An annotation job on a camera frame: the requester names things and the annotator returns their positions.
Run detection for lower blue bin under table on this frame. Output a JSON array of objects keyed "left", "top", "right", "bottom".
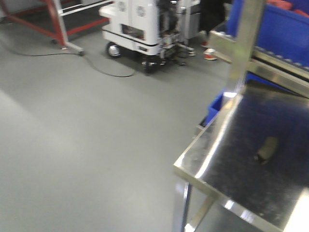
[{"left": 200, "top": 92, "right": 223, "bottom": 127}]

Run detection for right blue plastic bin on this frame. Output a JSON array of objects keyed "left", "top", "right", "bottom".
[{"left": 214, "top": 0, "right": 309, "bottom": 63}]

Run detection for black floor cable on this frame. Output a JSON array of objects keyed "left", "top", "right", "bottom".
[{"left": 0, "top": 40, "right": 136, "bottom": 78}]

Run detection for red bagged parts in bin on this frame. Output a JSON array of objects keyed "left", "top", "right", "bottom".
[{"left": 266, "top": 0, "right": 309, "bottom": 17}]

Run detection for red metal frame stand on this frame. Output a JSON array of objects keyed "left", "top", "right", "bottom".
[{"left": 0, "top": 0, "right": 113, "bottom": 56}]

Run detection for stainless steel rack frame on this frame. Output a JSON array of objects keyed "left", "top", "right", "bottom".
[{"left": 172, "top": 0, "right": 309, "bottom": 232}]

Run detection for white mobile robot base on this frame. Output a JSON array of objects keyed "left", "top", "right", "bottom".
[{"left": 99, "top": 0, "right": 200, "bottom": 74}]

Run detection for grey roller conveyor track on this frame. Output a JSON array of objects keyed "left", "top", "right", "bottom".
[{"left": 252, "top": 46, "right": 309, "bottom": 73}]

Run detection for person legs red shoes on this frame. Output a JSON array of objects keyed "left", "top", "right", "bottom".
[{"left": 199, "top": 0, "right": 232, "bottom": 61}]

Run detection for inner left grey brake pad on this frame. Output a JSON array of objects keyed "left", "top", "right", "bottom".
[{"left": 254, "top": 136, "right": 279, "bottom": 165}]

